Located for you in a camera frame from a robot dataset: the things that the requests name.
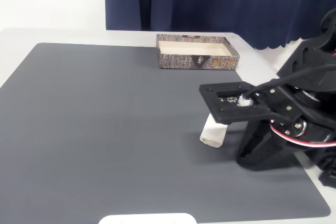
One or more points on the black wrist camera mount plate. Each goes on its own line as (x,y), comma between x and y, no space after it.
(210,98)

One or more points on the white flat device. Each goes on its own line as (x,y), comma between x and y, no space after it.
(147,219)

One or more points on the grey rubber desk mat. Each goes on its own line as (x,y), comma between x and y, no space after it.
(105,129)

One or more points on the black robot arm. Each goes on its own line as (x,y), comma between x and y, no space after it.
(309,58)

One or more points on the bark print cardboard box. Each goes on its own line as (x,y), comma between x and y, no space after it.
(173,61)

